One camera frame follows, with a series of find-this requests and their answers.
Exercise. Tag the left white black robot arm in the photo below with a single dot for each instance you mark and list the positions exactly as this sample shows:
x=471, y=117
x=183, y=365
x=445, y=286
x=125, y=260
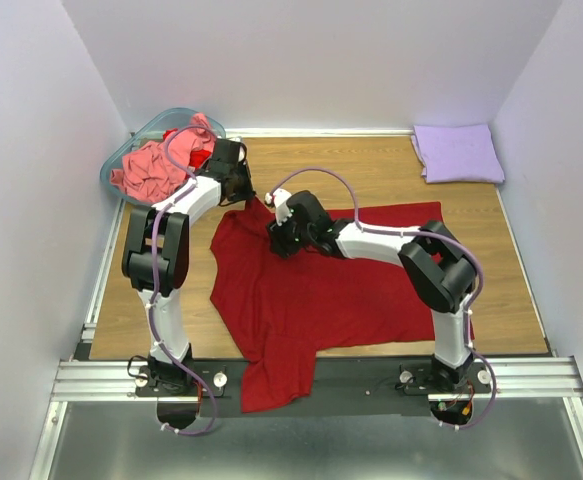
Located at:
x=156, y=254

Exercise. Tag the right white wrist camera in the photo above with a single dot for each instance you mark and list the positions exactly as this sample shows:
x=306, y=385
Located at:
x=277, y=199

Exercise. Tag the folded lavender t shirt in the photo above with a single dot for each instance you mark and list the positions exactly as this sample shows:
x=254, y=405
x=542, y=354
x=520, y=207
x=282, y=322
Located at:
x=457, y=154

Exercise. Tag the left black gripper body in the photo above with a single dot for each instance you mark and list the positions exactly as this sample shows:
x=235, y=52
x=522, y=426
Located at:
x=243, y=188

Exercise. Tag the dark red t shirt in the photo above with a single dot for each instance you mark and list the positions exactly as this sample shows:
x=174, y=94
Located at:
x=281, y=311

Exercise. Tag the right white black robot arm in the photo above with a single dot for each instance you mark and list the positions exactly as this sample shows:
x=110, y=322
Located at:
x=440, y=271

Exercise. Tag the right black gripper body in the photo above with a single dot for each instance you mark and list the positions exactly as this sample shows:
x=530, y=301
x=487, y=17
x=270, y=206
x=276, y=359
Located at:
x=289, y=239

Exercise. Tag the pink t shirt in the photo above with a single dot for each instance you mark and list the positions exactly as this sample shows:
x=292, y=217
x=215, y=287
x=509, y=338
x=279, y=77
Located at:
x=145, y=175

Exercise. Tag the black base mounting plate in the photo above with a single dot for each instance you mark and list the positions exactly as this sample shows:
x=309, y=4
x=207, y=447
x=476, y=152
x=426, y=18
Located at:
x=406, y=386

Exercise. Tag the clear blue plastic bin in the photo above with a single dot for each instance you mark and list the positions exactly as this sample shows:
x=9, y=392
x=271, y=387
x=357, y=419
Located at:
x=153, y=130

